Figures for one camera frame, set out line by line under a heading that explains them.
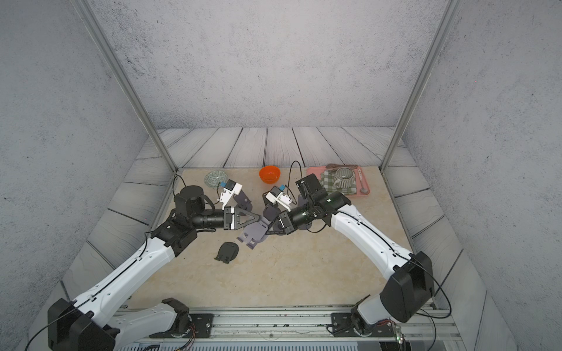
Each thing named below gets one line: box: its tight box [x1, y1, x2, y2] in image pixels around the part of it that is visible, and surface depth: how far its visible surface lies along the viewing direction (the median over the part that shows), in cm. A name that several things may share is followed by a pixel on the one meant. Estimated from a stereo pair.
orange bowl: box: [259, 165, 281, 185], surface depth 117 cm
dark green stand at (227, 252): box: [214, 242, 240, 264], surface depth 92 cm
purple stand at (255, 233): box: [236, 218, 269, 251], surface depth 66 cm
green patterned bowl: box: [204, 169, 229, 188], surface depth 117 cm
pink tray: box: [306, 165, 371, 197], surface depth 120 cm
